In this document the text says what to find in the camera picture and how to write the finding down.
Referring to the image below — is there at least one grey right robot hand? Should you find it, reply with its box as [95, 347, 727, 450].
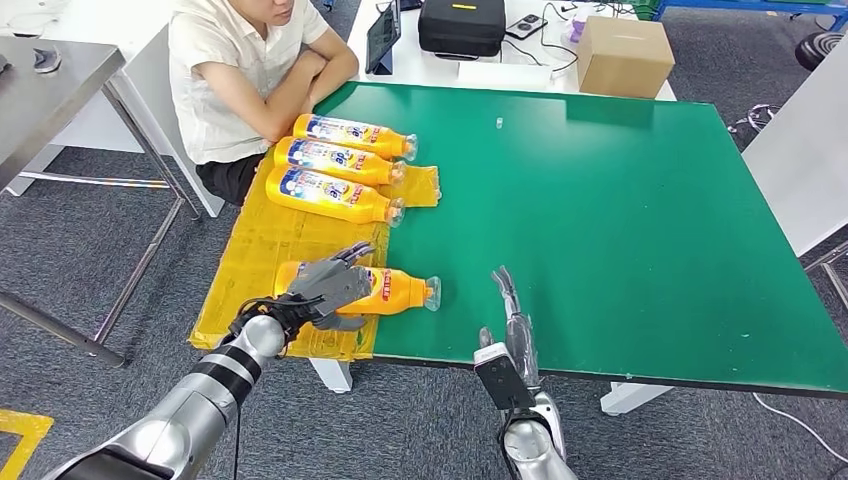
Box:
[478, 265, 541, 389]

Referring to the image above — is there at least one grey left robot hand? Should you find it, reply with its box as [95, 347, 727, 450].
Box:
[286, 241, 376, 333]

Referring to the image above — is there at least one orange detergent bottle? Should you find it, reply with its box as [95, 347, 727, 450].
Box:
[272, 136, 407, 187]
[265, 164, 406, 229]
[292, 113, 419, 162]
[273, 260, 443, 316]

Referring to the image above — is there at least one yellow taped cardboard sheet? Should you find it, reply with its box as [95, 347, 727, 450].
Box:
[187, 148, 443, 363]

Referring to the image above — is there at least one person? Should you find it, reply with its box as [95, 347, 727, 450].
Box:
[167, 0, 360, 207]

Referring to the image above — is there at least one black tablet on stand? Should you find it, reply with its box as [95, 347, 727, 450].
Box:
[364, 0, 403, 76]

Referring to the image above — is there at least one black carrying case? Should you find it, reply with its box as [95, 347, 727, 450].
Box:
[417, 0, 508, 60]

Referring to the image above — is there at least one brown cardboard box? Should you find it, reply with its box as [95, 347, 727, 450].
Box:
[576, 15, 677, 101]

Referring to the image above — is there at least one white board panel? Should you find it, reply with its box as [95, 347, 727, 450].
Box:
[741, 36, 848, 260]

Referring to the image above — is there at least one stainless steel table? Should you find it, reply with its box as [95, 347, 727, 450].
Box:
[0, 34, 203, 369]

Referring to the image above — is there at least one yellow floor tape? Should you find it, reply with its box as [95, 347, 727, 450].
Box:
[0, 410, 54, 480]

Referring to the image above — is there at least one green plastic crate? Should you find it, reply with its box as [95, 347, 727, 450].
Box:
[616, 0, 664, 21]

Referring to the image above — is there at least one small grey metal object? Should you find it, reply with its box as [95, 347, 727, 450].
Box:
[31, 46, 63, 74]

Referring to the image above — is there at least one blue metal shelving rack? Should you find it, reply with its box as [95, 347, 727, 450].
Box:
[652, 0, 848, 16]

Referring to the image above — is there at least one black round stool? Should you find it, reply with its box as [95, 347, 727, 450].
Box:
[794, 31, 848, 73]

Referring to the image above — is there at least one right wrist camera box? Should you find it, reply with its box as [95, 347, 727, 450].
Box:
[473, 343, 537, 412]

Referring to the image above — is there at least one white cable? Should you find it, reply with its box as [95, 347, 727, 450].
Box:
[753, 394, 848, 468]

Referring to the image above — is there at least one black cable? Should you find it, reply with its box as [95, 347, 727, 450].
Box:
[500, 1, 581, 73]

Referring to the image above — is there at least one grey metal frame leg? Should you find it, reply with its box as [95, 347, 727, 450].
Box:
[803, 241, 848, 314]

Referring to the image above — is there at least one coiled wire bundle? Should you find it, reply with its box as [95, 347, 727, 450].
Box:
[725, 102, 784, 136]

